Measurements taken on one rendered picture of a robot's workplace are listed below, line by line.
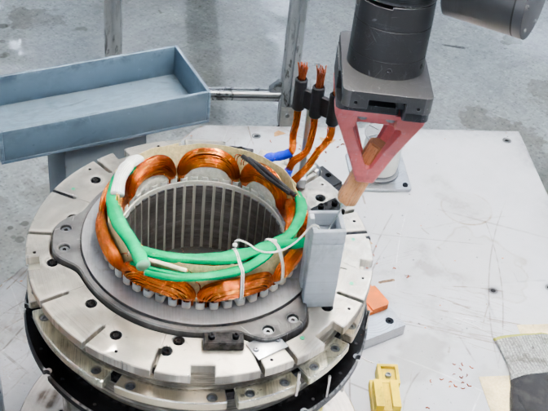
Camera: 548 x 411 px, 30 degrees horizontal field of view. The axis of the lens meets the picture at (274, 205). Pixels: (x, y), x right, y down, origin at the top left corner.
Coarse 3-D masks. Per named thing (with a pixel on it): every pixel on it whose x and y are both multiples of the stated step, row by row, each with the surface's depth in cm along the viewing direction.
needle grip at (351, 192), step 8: (368, 144) 80; (376, 144) 79; (384, 144) 80; (368, 152) 80; (376, 152) 79; (368, 160) 80; (352, 176) 81; (344, 184) 82; (352, 184) 81; (360, 184) 81; (344, 192) 82; (352, 192) 82; (360, 192) 82; (344, 200) 82; (352, 200) 82
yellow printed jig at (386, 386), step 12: (384, 372) 124; (396, 372) 124; (372, 384) 123; (384, 384) 122; (396, 384) 122; (372, 396) 122; (384, 396) 121; (396, 396) 120; (372, 408) 121; (384, 408) 119; (396, 408) 119
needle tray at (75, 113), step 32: (64, 64) 121; (96, 64) 122; (128, 64) 125; (160, 64) 127; (0, 96) 119; (32, 96) 121; (64, 96) 123; (96, 96) 123; (128, 96) 124; (160, 96) 124; (192, 96) 118; (0, 128) 117; (32, 128) 111; (64, 128) 113; (96, 128) 115; (128, 128) 117; (160, 128) 119; (0, 160) 113; (64, 160) 118; (96, 160) 120
